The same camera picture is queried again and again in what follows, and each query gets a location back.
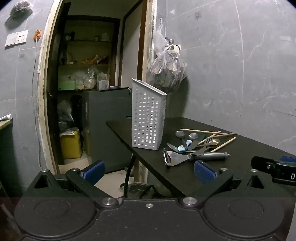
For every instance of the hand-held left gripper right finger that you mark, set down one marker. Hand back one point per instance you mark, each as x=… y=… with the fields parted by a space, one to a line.
x=204 y=172

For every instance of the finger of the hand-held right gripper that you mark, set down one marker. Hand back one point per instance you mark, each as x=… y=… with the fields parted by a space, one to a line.
x=288 y=160
x=263 y=163

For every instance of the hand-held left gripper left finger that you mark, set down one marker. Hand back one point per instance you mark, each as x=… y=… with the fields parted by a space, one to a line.
x=94 y=172

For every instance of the steel fork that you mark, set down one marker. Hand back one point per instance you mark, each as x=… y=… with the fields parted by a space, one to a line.
x=201 y=149

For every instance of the gold spoon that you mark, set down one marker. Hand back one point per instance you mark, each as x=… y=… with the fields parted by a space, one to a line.
x=215 y=141

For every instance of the light blue plastic spoon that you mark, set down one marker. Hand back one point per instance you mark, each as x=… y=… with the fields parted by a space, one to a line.
x=182 y=148

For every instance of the plain wooden chopstick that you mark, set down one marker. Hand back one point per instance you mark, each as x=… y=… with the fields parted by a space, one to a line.
x=223 y=144
x=198 y=131

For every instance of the banded wooden chopstick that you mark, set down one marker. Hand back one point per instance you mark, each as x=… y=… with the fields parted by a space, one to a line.
x=209 y=138
x=222 y=134

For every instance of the white perforated utensil basket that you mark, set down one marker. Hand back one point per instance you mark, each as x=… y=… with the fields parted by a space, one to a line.
x=145 y=115

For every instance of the black table leg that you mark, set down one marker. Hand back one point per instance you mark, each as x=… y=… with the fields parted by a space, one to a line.
x=129 y=173

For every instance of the yellow jerry can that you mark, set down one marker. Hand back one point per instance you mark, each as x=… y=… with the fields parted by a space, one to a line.
x=70 y=144

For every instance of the grey cabinet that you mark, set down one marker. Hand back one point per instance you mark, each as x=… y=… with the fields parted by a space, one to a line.
x=104 y=127

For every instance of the steel pot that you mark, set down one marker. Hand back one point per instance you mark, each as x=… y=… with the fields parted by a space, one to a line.
x=138 y=190

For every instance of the black plastic bag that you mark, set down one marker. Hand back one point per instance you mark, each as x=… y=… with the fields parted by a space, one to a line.
x=66 y=115

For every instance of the small white box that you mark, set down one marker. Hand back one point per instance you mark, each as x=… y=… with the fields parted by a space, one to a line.
x=103 y=84

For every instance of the green box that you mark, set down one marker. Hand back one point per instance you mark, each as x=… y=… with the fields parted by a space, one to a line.
x=66 y=85

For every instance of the clear bags of food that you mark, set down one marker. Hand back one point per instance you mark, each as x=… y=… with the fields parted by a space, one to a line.
x=86 y=78

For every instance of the wooden counter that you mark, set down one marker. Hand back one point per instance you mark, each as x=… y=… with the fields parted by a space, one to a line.
x=4 y=125

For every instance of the newspaper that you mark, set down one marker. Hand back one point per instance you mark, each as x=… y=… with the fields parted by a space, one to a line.
x=5 y=117

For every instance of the large plastic bag dried goods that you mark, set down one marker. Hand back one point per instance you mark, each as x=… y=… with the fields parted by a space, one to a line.
x=166 y=71

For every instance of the wooden shelf unit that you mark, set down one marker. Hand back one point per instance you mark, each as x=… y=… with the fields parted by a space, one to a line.
x=69 y=65

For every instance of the dark wooden door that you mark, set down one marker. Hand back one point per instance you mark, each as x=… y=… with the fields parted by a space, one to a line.
x=52 y=69

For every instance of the row of snack packets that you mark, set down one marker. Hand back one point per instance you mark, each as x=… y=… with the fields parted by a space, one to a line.
x=90 y=60

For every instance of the white figurine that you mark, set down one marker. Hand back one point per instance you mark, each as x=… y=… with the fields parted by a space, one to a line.
x=106 y=37

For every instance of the white cup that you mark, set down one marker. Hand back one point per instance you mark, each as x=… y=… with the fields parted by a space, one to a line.
x=67 y=37

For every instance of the clear empty plastic bag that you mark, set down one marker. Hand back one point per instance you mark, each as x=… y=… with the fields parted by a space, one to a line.
x=159 y=34

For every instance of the wooden door frame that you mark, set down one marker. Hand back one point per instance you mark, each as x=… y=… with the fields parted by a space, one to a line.
x=42 y=92

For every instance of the wall faucet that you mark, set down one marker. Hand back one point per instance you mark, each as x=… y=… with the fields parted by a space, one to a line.
x=172 y=45

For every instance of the orange wall hook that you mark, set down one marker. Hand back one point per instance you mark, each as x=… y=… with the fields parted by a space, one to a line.
x=37 y=34

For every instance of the metal wall hook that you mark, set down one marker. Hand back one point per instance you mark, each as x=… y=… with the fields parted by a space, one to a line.
x=161 y=22

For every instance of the white wall switch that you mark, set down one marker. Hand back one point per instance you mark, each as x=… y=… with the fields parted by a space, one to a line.
x=11 y=39

